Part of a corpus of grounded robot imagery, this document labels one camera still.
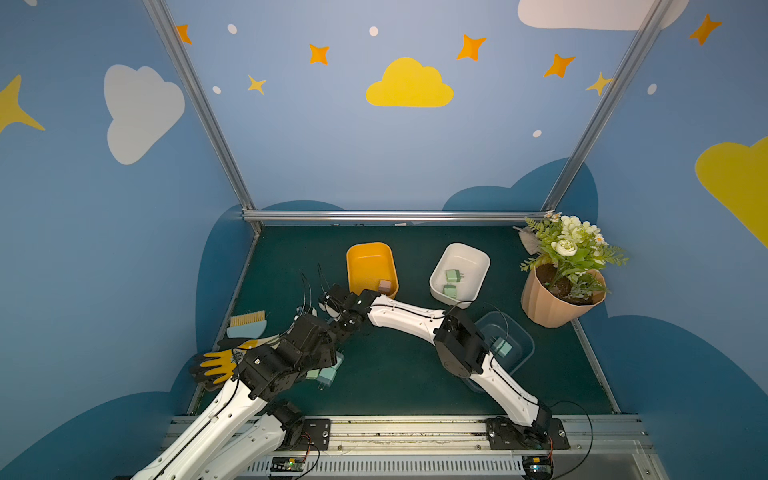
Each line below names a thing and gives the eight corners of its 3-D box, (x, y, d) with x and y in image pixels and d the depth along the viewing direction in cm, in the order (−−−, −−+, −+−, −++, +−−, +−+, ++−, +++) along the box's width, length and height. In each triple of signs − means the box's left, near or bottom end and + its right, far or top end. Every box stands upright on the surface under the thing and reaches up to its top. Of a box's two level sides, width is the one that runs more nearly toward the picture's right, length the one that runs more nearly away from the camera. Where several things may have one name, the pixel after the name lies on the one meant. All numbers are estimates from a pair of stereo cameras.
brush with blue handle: (228, 338, 95) (224, 334, 92) (236, 314, 100) (233, 310, 98) (263, 338, 95) (260, 334, 92) (269, 314, 100) (267, 310, 98)
